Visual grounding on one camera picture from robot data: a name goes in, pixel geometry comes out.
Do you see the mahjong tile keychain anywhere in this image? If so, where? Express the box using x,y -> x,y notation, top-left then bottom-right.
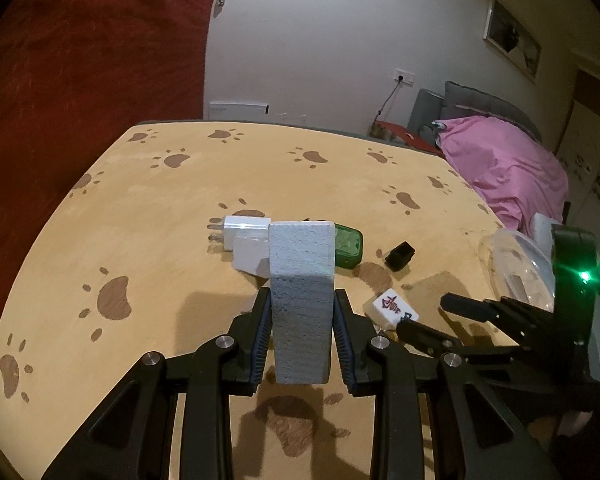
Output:
364,288 -> 419,332

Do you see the small black square cap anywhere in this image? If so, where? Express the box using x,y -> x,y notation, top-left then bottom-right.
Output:
385,242 -> 415,272

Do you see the white foam block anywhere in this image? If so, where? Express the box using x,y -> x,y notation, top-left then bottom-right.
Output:
268,221 -> 336,385

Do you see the white triangular prism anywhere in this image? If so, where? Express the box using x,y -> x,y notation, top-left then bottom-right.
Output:
233,235 -> 271,280

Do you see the right hand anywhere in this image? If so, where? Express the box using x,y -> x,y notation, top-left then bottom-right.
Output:
527,412 -> 593,448

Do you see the clear plastic bowl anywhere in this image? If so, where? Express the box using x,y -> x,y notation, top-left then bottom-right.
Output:
478,229 -> 555,312

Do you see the pink duvet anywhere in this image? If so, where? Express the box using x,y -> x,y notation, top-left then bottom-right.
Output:
438,115 -> 568,235

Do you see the white power adapter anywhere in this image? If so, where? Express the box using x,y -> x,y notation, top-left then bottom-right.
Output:
207,216 -> 271,252

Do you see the red gift box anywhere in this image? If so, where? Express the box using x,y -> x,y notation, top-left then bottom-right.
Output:
367,120 -> 443,157

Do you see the grey headboard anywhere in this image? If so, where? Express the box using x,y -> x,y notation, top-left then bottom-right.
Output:
407,81 -> 542,143

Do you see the red curtain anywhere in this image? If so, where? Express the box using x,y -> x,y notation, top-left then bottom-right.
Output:
0,0 -> 214,318

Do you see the green keychain case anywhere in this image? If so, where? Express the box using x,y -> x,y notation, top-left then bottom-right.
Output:
302,218 -> 365,270

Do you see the white wall socket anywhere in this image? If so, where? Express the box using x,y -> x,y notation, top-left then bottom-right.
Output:
393,68 -> 415,87

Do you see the black power cable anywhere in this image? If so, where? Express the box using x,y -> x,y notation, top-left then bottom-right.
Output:
371,77 -> 404,131

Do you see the framed wall picture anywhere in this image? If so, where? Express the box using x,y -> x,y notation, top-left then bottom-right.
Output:
483,0 -> 542,81

